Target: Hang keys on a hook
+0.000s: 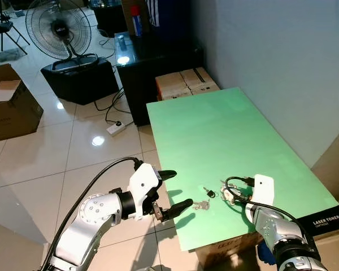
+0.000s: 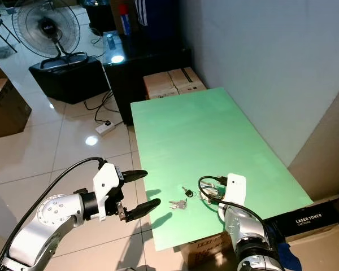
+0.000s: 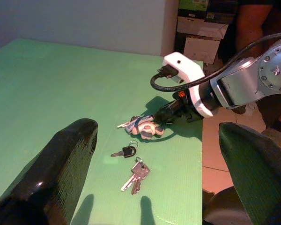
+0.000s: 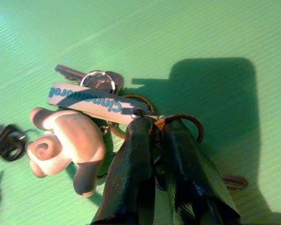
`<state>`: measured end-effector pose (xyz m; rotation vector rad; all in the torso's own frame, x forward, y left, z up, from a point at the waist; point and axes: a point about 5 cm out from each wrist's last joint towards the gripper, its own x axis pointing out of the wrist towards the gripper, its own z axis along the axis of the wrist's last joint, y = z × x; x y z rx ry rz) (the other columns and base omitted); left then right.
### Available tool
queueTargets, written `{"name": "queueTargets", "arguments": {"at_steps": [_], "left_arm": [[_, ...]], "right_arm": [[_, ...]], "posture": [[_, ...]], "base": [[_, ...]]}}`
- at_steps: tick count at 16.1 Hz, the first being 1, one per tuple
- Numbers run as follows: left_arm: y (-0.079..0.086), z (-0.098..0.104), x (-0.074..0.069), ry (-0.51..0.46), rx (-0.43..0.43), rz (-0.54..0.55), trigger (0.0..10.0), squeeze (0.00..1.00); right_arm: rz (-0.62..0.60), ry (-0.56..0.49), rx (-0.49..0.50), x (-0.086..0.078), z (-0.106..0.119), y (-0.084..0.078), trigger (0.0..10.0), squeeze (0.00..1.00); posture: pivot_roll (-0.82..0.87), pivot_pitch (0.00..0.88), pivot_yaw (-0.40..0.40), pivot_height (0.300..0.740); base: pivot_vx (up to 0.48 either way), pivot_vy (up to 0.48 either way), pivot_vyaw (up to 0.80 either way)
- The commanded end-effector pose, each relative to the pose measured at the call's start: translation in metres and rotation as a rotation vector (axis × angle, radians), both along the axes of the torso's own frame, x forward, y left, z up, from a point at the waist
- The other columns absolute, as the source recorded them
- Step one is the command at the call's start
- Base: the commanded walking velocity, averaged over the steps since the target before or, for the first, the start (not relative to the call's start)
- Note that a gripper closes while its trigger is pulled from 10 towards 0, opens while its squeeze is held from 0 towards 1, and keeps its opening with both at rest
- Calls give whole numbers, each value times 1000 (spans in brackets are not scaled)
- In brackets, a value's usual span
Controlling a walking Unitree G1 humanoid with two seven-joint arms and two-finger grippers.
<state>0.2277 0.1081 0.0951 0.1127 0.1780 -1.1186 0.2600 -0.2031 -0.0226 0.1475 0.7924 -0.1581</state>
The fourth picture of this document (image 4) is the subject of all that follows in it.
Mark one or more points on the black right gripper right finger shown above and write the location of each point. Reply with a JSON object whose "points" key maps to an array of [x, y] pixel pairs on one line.
{"points": [[189, 182]]}

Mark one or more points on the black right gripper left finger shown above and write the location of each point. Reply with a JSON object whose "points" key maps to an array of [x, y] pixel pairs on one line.
{"points": [[131, 175]]}

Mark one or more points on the brown metal key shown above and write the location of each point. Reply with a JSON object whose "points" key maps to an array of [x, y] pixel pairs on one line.
{"points": [[235, 182]]}

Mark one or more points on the silver key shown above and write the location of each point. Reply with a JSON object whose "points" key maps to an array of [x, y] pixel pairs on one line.
{"points": [[68, 72]]}

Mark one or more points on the small green corrugated board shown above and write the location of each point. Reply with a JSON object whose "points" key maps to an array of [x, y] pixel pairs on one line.
{"points": [[154, 35]]}

